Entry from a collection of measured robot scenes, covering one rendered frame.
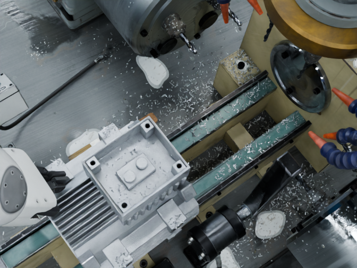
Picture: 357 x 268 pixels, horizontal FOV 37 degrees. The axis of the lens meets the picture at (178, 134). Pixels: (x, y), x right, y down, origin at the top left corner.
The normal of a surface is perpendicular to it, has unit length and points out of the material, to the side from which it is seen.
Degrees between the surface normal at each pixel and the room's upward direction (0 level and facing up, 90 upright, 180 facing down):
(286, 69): 90
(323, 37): 0
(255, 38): 90
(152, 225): 0
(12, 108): 50
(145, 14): 66
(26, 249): 0
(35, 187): 61
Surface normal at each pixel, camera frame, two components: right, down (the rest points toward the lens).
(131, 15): -0.70, 0.34
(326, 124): -0.80, 0.54
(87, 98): 0.07, -0.36
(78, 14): 0.59, 0.77
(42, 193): 0.79, -0.57
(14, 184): 0.95, -0.08
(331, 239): -0.58, 0.19
